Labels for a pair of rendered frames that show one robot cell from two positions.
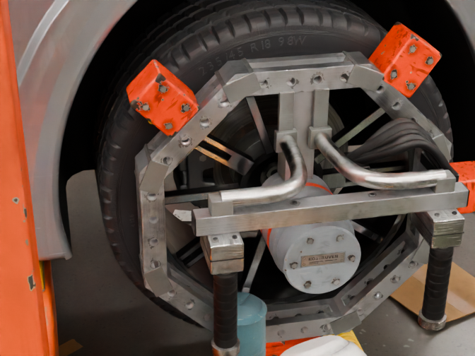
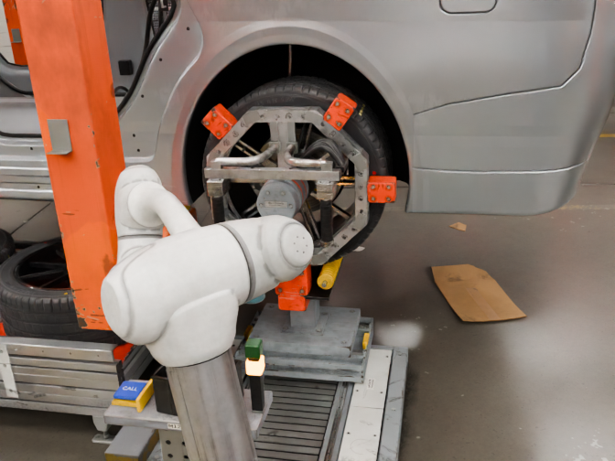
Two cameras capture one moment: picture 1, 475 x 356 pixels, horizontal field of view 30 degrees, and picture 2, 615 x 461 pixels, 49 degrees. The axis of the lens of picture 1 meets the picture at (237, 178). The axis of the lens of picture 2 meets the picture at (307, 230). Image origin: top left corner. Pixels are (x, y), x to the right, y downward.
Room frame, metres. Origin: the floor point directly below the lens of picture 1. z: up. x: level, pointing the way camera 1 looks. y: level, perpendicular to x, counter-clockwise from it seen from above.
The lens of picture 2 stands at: (-0.58, -1.04, 1.57)
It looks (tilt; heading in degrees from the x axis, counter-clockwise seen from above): 22 degrees down; 25
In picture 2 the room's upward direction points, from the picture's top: 2 degrees counter-clockwise
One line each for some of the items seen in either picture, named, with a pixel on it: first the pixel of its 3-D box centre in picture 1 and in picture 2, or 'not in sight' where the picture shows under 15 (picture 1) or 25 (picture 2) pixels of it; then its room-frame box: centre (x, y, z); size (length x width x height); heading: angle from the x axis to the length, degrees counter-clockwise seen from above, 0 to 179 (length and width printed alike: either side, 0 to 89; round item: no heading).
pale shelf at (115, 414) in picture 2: not in sight; (189, 407); (0.66, -0.10, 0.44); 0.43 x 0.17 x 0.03; 102
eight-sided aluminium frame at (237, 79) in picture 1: (293, 207); (288, 187); (1.34, -0.10, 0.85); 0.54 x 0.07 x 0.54; 102
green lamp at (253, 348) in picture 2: not in sight; (253, 348); (0.70, -0.29, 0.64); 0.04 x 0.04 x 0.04; 12
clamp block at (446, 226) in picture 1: (436, 218); (327, 187); (1.18, -0.31, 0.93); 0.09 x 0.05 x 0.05; 12
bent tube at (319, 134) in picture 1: (379, 138); (307, 145); (1.25, -0.22, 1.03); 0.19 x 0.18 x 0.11; 12
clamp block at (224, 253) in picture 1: (221, 242); (219, 184); (1.11, 0.02, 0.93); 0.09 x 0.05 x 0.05; 12
